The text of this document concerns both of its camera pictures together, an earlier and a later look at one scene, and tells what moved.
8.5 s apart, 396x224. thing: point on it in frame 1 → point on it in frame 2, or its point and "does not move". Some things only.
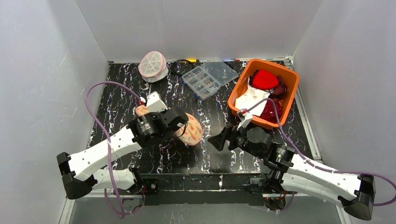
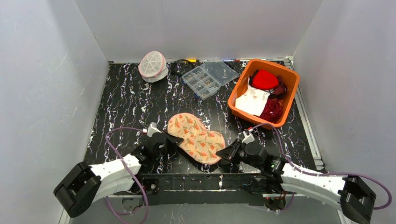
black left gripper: [173, 118] → [165, 139]
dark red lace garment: [269, 112] does not move
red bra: [264, 79] does not move
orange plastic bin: [291, 78] does not move
